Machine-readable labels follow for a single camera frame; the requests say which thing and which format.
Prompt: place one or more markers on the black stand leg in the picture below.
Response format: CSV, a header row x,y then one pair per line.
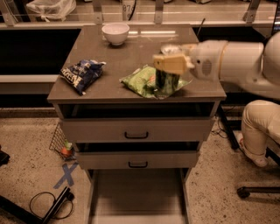
x,y
30,218

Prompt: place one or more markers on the white plastic bag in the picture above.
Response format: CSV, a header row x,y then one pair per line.
x,y
52,9

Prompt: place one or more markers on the grey drawer cabinet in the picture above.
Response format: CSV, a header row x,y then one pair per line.
x,y
137,143

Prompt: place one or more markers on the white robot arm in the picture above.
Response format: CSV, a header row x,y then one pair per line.
x,y
252,66

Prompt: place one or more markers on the green soda can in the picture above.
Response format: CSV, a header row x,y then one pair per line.
x,y
166,84

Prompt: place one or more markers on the top grey drawer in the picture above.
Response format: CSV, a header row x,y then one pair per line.
x,y
136,130

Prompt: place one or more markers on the middle grey drawer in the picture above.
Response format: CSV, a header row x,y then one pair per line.
x,y
141,159

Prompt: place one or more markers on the grey drawer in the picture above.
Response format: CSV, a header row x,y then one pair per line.
x,y
136,130
141,159

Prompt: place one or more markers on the bottom open drawer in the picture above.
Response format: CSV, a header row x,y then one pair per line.
x,y
138,196

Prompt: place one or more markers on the white ceramic bowl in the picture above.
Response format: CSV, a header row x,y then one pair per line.
x,y
115,33

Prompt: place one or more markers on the black office chair base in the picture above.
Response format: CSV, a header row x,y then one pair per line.
x,y
244,192

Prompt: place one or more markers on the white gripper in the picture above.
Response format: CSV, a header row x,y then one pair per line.
x,y
206,60

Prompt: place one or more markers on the blue chip bag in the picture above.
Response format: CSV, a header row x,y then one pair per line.
x,y
82,74

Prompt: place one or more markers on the green chip bag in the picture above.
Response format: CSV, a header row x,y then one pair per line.
x,y
142,82

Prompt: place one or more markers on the person in beige trousers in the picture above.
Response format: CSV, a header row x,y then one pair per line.
x,y
261,118

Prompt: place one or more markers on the white red sneaker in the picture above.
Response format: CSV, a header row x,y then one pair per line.
x,y
253,148

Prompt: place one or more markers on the wire mesh basket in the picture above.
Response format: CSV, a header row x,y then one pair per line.
x,y
59,145

